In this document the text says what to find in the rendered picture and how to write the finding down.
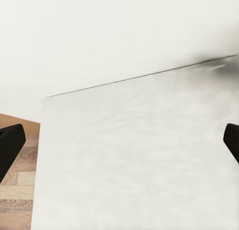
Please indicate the desk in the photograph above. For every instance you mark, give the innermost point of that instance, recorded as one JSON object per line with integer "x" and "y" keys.
{"x": 141, "y": 154}

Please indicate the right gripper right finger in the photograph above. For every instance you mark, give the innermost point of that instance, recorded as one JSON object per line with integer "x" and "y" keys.
{"x": 231, "y": 139}

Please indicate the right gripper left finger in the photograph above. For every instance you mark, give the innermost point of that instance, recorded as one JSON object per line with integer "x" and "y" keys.
{"x": 12, "y": 139}

